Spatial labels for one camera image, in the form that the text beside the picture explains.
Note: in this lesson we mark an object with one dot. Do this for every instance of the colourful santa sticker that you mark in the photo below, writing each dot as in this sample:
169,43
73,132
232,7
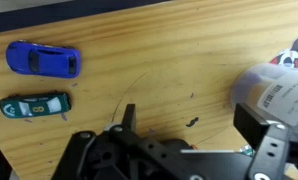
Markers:
288,57

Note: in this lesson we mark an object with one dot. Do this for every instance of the clear plastic cup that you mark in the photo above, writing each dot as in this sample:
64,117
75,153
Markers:
270,90

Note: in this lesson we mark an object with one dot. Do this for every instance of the blue toy car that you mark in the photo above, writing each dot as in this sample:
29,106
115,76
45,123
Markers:
28,58

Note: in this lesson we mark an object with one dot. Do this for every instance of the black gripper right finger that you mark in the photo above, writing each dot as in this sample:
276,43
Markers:
249,124

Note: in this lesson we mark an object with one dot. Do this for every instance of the black moustache sticker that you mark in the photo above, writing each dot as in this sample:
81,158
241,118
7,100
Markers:
192,122

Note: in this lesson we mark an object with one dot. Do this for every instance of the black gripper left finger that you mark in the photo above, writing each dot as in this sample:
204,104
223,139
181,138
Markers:
129,117

